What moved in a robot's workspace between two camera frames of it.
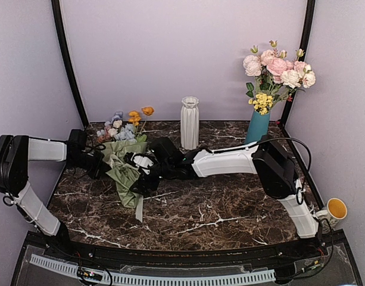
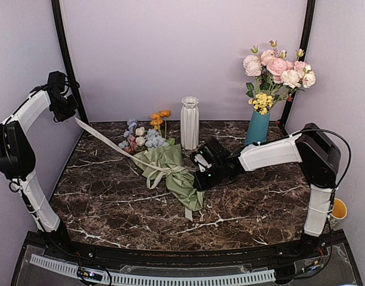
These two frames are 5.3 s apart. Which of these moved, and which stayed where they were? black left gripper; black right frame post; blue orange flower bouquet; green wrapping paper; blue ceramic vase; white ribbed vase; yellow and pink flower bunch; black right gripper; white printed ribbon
Moved: blue orange flower bouquet; white printed ribbon; green wrapping paper; black right gripper; black left gripper
Stayed: blue ceramic vase; black right frame post; yellow and pink flower bunch; white ribbed vase
